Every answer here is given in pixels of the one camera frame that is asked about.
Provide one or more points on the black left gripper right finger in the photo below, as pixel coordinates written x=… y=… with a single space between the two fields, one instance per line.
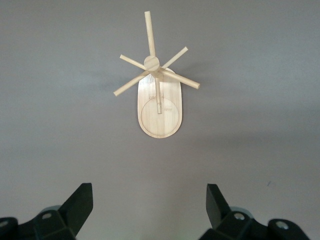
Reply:
x=232 y=225

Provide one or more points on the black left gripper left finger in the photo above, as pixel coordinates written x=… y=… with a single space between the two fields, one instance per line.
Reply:
x=62 y=220

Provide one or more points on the wooden cup rack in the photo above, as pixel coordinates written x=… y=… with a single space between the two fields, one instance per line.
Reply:
x=160 y=120

